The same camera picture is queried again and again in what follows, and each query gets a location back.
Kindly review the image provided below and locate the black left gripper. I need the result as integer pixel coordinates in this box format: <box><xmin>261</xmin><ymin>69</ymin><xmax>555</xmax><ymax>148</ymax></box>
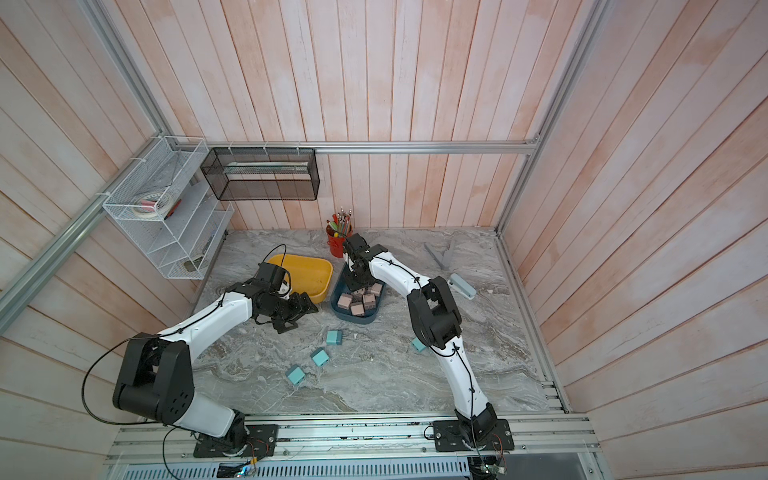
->
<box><xmin>260</xmin><ymin>291</ymin><xmax>319</xmax><ymax>334</ymax></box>

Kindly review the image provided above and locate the dark teal plastic bin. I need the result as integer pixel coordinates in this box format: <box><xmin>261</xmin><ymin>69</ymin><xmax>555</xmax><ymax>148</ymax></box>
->
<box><xmin>330</xmin><ymin>265</ymin><xmax>386</xmax><ymax>325</ymax></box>

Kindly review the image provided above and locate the yellow plastic bin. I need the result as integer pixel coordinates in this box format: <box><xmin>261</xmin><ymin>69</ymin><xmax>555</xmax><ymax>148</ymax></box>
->
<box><xmin>268</xmin><ymin>254</ymin><xmax>333</xmax><ymax>304</ymax></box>

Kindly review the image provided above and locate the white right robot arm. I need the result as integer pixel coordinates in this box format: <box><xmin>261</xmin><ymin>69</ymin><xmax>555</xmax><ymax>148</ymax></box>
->
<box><xmin>343</xmin><ymin>234</ymin><xmax>498</xmax><ymax>447</ymax></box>

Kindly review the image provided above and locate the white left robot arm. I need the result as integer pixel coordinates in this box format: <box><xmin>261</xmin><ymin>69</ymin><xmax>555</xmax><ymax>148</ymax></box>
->
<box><xmin>113</xmin><ymin>262</ymin><xmax>318</xmax><ymax>445</ymax></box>

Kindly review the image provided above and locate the red pencil cup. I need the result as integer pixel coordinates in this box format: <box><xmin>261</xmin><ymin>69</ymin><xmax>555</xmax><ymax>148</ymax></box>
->
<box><xmin>326</xmin><ymin>208</ymin><xmax>353</xmax><ymax>258</ymax></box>

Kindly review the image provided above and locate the teal plug upper centre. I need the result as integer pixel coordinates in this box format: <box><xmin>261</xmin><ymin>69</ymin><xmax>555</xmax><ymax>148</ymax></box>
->
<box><xmin>326</xmin><ymin>330</ymin><xmax>343</xmax><ymax>345</ymax></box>

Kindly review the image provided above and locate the teal plug lower centre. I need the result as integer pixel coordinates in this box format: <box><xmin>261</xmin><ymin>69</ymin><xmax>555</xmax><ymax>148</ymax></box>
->
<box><xmin>311</xmin><ymin>348</ymin><xmax>330</xmax><ymax>367</ymax></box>

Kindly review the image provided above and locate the teal plug far left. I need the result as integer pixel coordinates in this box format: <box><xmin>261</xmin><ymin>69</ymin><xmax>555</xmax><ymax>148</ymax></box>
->
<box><xmin>286</xmin><ymin>365</ymin><xmax>306</xmax><ymax>386</ymax></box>

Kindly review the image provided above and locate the white stapler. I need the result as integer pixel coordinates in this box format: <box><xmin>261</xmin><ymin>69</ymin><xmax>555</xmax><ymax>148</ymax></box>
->
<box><xmin>448</xmin><ymin>273</ymin><xmax>477</xmax><ymax>300</ymax></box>

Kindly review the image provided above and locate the tape roll on shelf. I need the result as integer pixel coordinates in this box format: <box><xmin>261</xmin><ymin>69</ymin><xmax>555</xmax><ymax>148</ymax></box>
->
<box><xmin>130</xmin><ymin>191</ymin><xmax>173</xmax><ymax>219</ymax></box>

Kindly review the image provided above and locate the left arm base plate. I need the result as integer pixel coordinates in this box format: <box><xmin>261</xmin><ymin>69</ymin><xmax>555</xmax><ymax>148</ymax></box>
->
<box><xmin>193</xmin><ymin>424</ymin><xmax>279</xmax><ymax>460</ymax></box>

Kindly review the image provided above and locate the black mesh wall basket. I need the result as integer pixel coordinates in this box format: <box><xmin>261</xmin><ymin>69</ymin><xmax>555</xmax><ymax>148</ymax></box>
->
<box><xmin>201</xmin><ymin>146</ymin><xmax>320</xmax><ymax>201</ymax></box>

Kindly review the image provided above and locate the white wire shelf rack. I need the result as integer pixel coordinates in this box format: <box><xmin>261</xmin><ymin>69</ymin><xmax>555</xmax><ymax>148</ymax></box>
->
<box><xmin>103</xmin><ymin>136</ymin><xmax>234</xmax><ymax>281</ymax></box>

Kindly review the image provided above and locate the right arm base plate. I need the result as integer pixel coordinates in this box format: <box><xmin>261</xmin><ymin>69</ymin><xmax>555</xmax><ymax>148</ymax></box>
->
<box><xmin>432</xmin><ymin>419</ymin><xmax>515</xmax><ymax>452</ymax></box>

